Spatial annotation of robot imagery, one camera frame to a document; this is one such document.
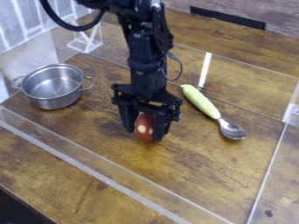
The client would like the clear acrylic front barrier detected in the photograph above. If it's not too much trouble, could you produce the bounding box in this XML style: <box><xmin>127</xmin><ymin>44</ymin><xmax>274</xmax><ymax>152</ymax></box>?
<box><xmin>0</xmin><ymin>106</ymin><xmax>234</xmax><ymax>224</ymax></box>

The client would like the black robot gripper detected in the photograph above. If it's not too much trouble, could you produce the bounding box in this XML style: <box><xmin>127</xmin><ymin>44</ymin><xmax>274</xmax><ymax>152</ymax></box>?
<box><xmin>111</xmin><ymin>59</ymin><xmax>183</xmax><ymax>142</ymax></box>

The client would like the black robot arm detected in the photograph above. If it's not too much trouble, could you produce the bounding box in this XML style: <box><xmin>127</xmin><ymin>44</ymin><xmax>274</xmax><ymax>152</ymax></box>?
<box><xmin>75</xmin><ymin>0</ymin><xmax>183</xmax><ymax>142</ymax></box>

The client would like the red toy mushroom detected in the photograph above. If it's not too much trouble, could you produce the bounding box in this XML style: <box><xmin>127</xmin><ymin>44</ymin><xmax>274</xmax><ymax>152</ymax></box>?
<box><xmin>135</xmin><ymin>113</ymin><xmax>154</xmax><ymax>142</ymax></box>

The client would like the clear acrylic triangle stand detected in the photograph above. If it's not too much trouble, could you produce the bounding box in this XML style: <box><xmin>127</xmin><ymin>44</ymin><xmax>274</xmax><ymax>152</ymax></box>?
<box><xmin>67</xmin><ymin>23</ymin><xmax>103</xmax><ymax>53</ymax></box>

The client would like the clear acrylic barrier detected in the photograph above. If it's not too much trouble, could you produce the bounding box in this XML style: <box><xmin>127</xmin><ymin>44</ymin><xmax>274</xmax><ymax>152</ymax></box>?
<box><xmin>247</xmin><ymin>83</ymin><xmax>299</xmax><ymax>224</ymax></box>
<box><xmin>0</xmin><ymin>106</ymin><xmax>234</xmax><ymax>224</ymax></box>

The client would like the silver metal pot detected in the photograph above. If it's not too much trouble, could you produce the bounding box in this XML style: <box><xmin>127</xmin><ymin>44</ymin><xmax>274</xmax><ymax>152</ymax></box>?
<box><xmin>12</xmin><ymin>63</ymin><xmax>95</xmax><ymax>110</ymax></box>

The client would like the green handled metal spoon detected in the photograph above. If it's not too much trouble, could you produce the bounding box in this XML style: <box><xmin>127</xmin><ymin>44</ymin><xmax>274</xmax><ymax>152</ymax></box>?
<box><xmin>182</xmin><ymin>84</ymin><xmax>247</xmax><ymax>140</ymax></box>

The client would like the clear acrylic right barrier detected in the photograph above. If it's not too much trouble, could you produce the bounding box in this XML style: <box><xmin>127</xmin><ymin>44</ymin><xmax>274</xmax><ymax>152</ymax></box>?
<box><xmin>247</xmin><ymin>83</ymin><xmax>299</xmax><ymax>224</ymax></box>

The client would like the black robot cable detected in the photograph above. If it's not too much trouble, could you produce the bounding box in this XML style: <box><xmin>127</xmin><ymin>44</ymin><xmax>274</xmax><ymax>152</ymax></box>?
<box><xmin>39</xmin><ymin>0</ymin><xmax>108</xmax><ymax>32</ymax></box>

